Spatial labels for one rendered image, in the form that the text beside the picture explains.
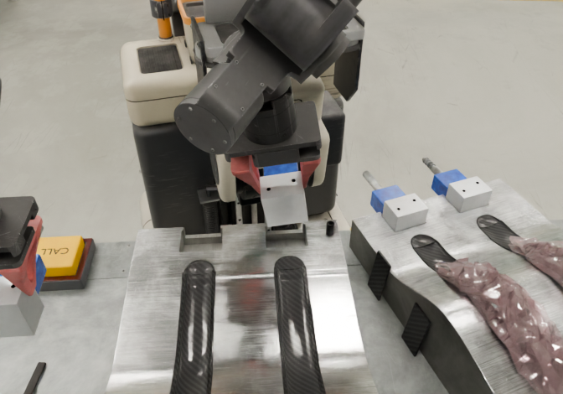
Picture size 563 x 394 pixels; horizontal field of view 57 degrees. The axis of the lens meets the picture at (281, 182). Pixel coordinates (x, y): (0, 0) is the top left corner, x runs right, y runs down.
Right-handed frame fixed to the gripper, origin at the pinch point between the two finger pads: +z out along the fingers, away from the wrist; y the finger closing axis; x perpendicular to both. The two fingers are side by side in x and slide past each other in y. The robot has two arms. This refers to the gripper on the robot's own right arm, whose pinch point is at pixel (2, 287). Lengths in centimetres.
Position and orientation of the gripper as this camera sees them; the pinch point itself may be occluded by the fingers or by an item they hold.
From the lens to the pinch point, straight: 60.0
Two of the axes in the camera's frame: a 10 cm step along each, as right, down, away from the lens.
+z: 0.0, 7.6, 6.5
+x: -0.7, -6.5, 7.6
